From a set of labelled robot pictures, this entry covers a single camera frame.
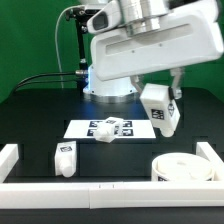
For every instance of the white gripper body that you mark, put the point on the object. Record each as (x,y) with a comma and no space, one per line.
(134,37)

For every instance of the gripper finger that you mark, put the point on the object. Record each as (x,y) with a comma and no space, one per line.
(177,75)
(137,83)

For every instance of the white round stool seat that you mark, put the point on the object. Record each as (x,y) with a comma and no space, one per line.
(181,167)

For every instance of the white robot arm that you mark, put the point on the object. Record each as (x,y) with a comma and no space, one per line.
(121,89)

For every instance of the white marker sheet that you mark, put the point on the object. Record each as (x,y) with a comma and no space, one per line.
(132,129)

